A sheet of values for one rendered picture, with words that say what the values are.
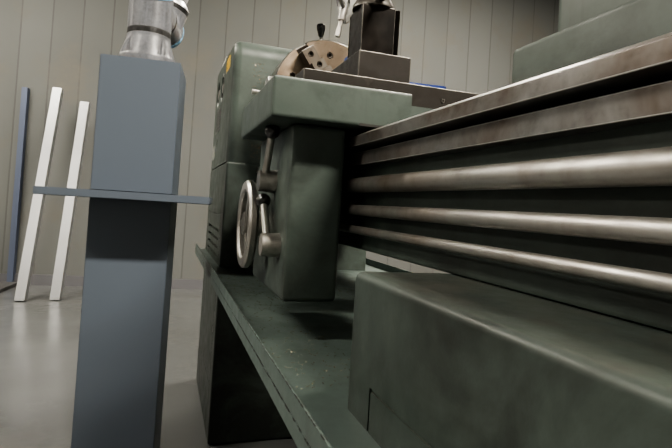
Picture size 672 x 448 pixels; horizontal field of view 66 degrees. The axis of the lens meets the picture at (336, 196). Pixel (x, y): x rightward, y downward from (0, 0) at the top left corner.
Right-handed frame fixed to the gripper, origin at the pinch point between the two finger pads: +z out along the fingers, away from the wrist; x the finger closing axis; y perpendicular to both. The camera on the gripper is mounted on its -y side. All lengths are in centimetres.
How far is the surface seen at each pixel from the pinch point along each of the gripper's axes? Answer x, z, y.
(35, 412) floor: 74, 147, 3
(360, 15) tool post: -22, 26, -61
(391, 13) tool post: -27, 24, -60
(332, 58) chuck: -1.7, 16.1, -7.8
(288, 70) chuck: 8.4, 23.7, -14.0
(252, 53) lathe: 24.8, 17.5, -5.7
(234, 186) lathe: 21, 59, -4
